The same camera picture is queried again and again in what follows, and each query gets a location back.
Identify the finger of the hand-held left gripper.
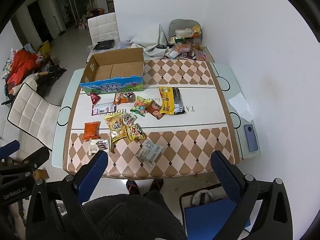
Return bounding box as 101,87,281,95
0,146,50,177
0,140,20,159

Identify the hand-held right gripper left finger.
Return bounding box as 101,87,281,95
26,150,109,240

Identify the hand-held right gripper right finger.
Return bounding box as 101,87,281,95
210,151,293,240

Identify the white wafer packet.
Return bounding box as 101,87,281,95
89,139,109,155

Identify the yellow chips packet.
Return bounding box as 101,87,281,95
104,114,125,132

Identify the clear white snack packet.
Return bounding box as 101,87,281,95
136,139,164,167

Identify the red white snack packet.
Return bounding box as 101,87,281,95
92,102,117,116

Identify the small red snack packet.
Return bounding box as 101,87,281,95
90,92,102,105

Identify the orange panda snack packet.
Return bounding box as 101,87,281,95
114,92,135,105

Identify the colourful candy packet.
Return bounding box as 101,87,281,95
132,96,152,117

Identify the brown red snack packet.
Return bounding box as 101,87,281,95
145,100,165,120

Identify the large yellow black snack packet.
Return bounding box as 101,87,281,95
158,87,186,115

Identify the cardboard box blue print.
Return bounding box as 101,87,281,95
80,47,145,95

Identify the small cardboard piece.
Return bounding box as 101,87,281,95
32,169,49,180

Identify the round metal object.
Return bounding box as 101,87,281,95
191,190,213,207

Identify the black red shoe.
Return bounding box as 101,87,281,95
149,179,164,193
126,179,140,195

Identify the blue seat cushion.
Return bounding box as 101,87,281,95
184,197,250,240

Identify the purple smartphone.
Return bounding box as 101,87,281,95
244,124,258,152

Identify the person's dark fleece clothing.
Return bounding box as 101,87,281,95
62,194,188,240

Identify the white plush toy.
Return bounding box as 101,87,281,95
12,71,49,95

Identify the white paper sheet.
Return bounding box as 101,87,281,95
228,92,254,122

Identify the red plastic bag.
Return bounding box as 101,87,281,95
6,50,42,85

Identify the yellow bag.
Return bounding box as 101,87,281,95
37,40,52,55

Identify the black flat device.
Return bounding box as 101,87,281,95
93,39,116,50

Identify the pile of assorted snack bags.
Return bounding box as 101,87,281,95
167,25,208,61

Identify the white plastic bag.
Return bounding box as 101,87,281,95
130,24,173,58

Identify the grey chair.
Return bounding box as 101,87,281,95
169,19,203,39

